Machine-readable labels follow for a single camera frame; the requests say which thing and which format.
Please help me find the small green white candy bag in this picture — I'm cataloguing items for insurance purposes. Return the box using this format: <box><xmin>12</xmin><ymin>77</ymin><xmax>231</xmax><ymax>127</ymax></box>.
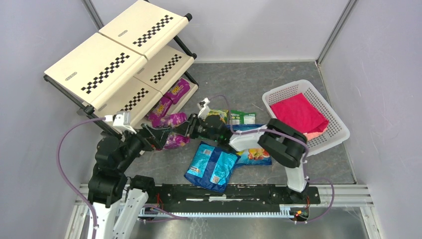
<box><xmin>229</xmin><ymin>110</ymin><xmax>256</xmax><ymax>125</ymax></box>

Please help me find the red cloth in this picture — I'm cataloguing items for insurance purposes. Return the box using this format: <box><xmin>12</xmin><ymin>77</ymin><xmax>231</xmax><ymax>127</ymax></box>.
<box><xmin>270</xmin><ymin>93</ymin><xmax>329</xmax><ymax>141</ymax></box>

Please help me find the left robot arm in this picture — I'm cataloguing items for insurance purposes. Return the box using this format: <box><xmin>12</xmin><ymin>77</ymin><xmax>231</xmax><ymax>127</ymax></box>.
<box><xmin>88</xmin><ymin>124</ymin><xmax>172</xmax><ymax>239</ymax></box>

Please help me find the green Fox's candy bag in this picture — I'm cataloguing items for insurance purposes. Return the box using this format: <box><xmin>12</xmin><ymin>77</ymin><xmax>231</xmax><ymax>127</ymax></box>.
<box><xmin>208</xmin><ymin>110</ymin><xmax>228</xmax><ymax>123</ymax></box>

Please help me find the white plastic basket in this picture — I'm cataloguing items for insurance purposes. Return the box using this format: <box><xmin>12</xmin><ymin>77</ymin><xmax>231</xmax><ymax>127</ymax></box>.
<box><xmin>262</xmin><ymin>79</ymin><xmax>350</xmax><ymax>156</ymax></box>

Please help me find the purple grape candy bag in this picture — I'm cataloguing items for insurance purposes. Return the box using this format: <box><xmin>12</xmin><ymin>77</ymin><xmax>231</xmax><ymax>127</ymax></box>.
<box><xmin>147</xmin><ymin>97</ymin><xmax>173</xmax><ymax>121</ymax></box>
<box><xmin>152</xmin><ymin>113</ymin><xmax>190</xmax><ymax>149</ymax></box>

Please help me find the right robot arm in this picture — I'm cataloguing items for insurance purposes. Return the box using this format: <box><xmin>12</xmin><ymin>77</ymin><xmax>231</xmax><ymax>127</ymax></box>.
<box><xmin>173</xmin><ymin>114</ymin><xmax>309</xmax><ymax>193</ymax></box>

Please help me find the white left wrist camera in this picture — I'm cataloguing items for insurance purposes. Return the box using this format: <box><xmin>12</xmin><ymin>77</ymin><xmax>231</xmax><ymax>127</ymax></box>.
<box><xmin>112</xmin><ymin>111</ymin><xmax>137</xmax><ymax>133</ymax></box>

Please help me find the cream tiered shelf rack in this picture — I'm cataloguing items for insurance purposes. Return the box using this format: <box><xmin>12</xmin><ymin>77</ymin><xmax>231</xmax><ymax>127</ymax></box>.
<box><xmin>44</xmin><ymin>0</ymin><xmax>196</xmax><ymax>127</ymax></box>

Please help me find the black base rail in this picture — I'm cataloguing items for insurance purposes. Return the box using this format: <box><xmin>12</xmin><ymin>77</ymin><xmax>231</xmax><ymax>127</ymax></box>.
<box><xmin>147</xmin><ymin>184</ymin><xmax>321</xmax><ymax>213</ymax></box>

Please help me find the purple cable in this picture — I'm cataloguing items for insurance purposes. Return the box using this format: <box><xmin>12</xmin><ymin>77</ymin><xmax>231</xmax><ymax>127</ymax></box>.
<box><xmin>56</xmin><ymin>116</ymin><xmax>107</xmax><ymax>239</ymax></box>
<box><xmin>211</xmin><ymin>95</ymin><xmax>335</xmax><ymax>225</ymax></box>

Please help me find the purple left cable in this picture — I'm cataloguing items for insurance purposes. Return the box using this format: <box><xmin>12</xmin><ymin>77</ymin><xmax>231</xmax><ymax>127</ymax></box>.
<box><xmin>56</xmin><ymin>116</ymin><xmax>107</xmax><ymax>239</ymax></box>

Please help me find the dark blue fruit candy bag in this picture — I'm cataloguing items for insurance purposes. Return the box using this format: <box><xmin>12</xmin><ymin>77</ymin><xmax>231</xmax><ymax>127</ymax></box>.
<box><xmin>229</xmin><ymin>133</ymin><xmax>272</xmax><ymax>168</ymax></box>

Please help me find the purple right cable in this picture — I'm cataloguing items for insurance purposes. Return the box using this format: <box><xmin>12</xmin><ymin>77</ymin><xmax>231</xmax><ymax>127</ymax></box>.
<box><xmin>211</xmin><ymin>95</ymin><xmax>335</xmax><ymax>225</ymax></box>

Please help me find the purple candy bag on shelf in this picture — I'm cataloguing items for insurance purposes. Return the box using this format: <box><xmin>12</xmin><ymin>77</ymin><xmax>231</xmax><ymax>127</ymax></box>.
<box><xmin>164</xmin><ymin>78</ymin><xmax>191</xmax><ymax>105</ymax></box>

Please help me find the light blue Slendy bag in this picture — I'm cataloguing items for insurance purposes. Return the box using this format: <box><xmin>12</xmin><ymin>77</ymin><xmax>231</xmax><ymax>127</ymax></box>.
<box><xmin>184</xmin><ymin>141</ymin><xmax>239</xmax><ymax>193</ymax></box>

